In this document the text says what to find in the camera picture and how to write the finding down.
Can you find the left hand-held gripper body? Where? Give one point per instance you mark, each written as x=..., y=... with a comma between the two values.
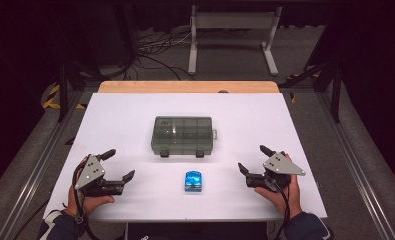
x=90, y=171

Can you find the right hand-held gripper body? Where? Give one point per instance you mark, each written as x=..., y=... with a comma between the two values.
x=280, y=165

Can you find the blue shiny packet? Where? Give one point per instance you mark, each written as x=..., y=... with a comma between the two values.
x=193, y=181

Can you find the grey transparent storage box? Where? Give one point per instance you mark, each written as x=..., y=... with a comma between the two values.
x=182, y=135

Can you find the person's left hand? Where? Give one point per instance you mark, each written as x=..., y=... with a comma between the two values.
x=91, y=201

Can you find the person's right hand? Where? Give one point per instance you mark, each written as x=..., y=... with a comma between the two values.
x=283, y=200

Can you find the black metal stand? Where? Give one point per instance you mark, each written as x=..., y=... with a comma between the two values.
x=335, y=90
x=63, y=93

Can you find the yellow black floor tape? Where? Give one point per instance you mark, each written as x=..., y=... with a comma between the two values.
x=51, y=96
x=301, y=75

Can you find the wooden table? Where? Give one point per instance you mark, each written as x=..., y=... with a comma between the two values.
x=185, y=86

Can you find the aluminium floor rail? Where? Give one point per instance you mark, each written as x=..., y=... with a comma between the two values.
x=355, y=160
x=35, y=170

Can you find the white metal stand frame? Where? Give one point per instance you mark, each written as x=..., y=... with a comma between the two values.
x=233, y=20

